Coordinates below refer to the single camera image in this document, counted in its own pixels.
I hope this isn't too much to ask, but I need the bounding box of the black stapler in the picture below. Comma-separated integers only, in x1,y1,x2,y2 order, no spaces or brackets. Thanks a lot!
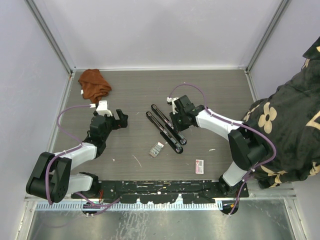
146,111,183,154
151,104,187,146

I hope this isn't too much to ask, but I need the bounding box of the red white staple box sleeve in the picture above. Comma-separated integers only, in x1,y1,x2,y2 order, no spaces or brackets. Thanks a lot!
195,159,204,175

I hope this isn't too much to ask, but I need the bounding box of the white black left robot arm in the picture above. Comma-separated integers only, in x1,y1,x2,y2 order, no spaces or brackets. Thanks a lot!
25,109,129,204

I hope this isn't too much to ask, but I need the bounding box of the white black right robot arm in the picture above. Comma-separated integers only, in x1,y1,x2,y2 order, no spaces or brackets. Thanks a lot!
166,95,271,197

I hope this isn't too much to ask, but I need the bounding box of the orange-brown cloth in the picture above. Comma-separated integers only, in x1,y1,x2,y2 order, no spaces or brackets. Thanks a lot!
78,69,112,104

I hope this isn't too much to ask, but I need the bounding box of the black floral fleece garment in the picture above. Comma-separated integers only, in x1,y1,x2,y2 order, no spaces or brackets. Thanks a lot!
242,39,320,189

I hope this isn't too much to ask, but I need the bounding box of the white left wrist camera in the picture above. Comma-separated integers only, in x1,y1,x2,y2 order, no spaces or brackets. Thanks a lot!
96,100,113,117

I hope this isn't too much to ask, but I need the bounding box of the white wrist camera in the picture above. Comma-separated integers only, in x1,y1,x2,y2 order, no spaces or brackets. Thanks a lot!
166,97,179,115
96,100,113,117

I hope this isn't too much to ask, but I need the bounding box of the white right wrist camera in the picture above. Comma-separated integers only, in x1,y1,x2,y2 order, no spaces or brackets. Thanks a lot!
166,97,179,115

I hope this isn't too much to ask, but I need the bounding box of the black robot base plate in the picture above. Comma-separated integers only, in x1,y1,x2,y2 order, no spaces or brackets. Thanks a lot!
82,180,240,204

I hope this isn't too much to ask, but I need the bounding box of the perforated cable duct strip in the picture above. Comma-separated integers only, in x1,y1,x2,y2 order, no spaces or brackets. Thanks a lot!
35,201,223,212

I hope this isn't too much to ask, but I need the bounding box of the aluminium frame post left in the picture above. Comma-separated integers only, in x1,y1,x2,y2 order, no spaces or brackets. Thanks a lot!
24,0,75,75

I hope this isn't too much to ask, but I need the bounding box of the aluminium frame post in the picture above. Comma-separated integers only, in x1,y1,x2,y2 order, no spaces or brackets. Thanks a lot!
245,0,291,74
24,0,75,75

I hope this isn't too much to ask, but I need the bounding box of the aluminium front rail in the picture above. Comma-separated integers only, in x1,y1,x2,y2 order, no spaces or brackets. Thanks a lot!
247,180,297,199

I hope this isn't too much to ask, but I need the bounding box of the aluminium frame post right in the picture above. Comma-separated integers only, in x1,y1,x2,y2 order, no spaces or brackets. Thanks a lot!
245,0,291,74

